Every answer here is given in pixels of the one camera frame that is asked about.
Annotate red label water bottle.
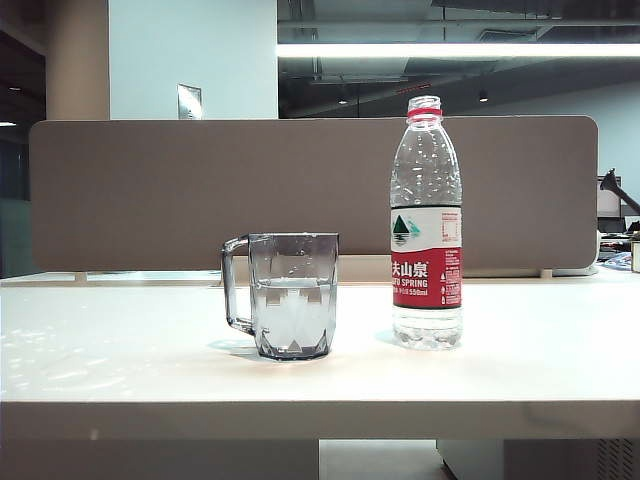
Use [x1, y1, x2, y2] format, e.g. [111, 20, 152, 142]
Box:
[389, 95, 465, 352]

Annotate clear grey faceted mug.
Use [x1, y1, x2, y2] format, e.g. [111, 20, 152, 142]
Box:
[221, 231, 342, 363]

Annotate brown desk divider panel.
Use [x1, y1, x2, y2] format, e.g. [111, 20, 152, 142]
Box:
[28, 115, 600, 275]

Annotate long ceiling light strip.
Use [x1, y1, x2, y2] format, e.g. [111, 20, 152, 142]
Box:
[275, 42, 640, 59]

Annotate background computer monitor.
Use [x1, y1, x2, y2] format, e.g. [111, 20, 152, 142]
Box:
[597, 174, 624, 219]

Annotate beige rail fixture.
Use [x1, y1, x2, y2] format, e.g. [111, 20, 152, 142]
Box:
[335, 254, 402, 287]

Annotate silver wall sign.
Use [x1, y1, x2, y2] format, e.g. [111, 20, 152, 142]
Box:
[176, 83, 203, 121]

